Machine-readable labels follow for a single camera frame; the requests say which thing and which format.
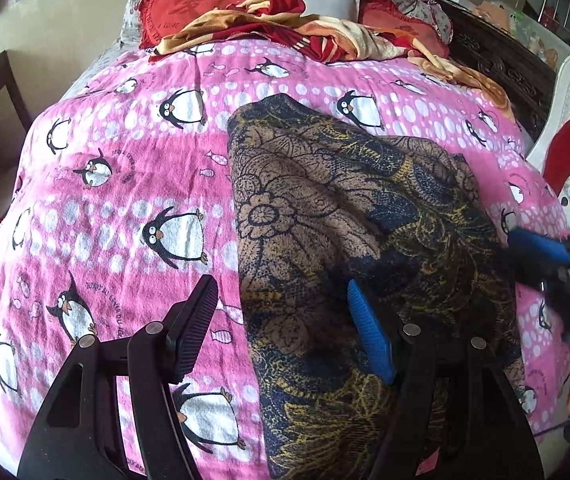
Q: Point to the dark floral patterned garment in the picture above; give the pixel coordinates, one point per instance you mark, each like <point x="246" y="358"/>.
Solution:
<point x="315" y="185"/>

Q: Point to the dark wooden headboard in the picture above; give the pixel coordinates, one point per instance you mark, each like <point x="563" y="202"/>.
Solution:
<point x="505" y="60"/>

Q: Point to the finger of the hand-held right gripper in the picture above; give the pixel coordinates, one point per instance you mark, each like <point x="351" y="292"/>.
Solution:
<point x="540" y="251"/>

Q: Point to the pink penguin print blanket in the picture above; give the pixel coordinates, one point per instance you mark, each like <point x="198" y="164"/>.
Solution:
<point x="115" y="185"/>

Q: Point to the red and orange blanket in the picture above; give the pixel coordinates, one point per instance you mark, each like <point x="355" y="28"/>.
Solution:
<point x="275" y="22"/>

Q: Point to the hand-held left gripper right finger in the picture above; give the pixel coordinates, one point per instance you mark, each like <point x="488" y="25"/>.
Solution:
<point x="372" y="340"/>

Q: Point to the white pillow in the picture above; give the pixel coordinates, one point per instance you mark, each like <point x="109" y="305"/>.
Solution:
<point x="330" y="0"/>

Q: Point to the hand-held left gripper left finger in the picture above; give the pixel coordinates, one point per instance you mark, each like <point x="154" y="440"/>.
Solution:
<point x="195" y="325"/>

